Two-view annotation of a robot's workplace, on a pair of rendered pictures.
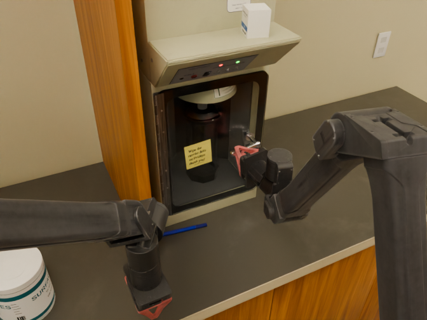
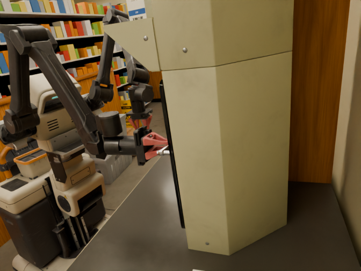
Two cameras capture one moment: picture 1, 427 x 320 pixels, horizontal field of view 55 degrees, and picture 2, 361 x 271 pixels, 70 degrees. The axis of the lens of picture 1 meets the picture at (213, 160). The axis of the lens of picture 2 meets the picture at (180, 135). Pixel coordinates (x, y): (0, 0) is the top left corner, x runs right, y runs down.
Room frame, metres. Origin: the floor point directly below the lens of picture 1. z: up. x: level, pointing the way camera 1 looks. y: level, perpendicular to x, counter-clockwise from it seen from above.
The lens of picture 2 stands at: (1.39, -0.48, 1.48)
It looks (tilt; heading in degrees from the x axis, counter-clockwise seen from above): 22 degrees down; 138
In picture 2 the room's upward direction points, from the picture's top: 8 degrees counter-clockwise
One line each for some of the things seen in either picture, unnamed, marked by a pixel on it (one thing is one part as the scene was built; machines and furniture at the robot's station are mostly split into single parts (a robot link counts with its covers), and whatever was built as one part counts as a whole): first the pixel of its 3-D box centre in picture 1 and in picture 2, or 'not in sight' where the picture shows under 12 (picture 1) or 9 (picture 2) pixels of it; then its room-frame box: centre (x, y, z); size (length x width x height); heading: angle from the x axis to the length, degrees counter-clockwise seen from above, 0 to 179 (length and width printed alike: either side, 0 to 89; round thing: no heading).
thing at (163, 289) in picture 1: (145, 272); (138, 107); (0.48, 0.12, 1.21); 0.10 x 0.07 x 0.07; 27
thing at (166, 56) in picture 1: (225, 60); (161, 42); (0.86, -0.02, 1.46); 0.32 x 0.11 x 0.10; 117
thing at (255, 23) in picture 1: (255, 20); (143, 6); (0.90, -0.09, 1.54); 0.05 x 0.05 x 0.06; 12
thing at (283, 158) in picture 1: (280, 183); (106, 131); (0.71, -0.15, 1.23); 0.12 x 0.09 x 0.11; 13
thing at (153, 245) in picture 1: (143, 247); (136, 93); (0.49, 0.12, 1.27); 0.07 x 0.06 x 0.07; 175
